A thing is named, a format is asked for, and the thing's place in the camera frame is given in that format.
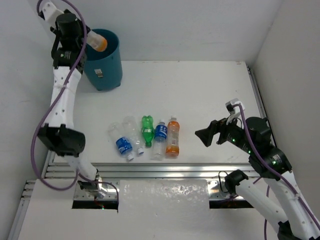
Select black cable loop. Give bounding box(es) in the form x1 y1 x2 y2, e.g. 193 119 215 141
217 170 232 194

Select tall orange label bottle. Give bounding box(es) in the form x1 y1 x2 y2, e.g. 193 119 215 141
86 30 108 52

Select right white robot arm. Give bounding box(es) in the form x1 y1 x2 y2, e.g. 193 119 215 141
196 117 320 240

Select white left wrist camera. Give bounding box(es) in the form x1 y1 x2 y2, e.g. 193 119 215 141
36 0 64 23

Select green plastic bottle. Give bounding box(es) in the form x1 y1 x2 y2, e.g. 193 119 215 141
141 115 154 148

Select blue label water bottle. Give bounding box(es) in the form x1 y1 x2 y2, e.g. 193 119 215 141
151 119 168 161

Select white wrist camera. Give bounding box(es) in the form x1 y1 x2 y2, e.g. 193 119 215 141
36 0 64 23
225 98 246 116

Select teal plastic bin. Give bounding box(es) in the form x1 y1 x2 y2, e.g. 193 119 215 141
84 28 123 91

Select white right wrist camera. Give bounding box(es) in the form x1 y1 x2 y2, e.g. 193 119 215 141
225 98 246 116

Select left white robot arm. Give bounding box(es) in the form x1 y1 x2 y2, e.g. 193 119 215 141
33 10 216 185

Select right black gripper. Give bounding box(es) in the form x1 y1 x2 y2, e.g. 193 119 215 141
194 110 254 153

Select clear unlabelled plastic bottle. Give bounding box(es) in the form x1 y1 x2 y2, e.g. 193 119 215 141
122 116 144 156

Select left arm metal base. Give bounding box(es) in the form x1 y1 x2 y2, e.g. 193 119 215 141
77 173 109 200

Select short orange label bottle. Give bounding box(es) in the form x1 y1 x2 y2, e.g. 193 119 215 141
165 116 180 158

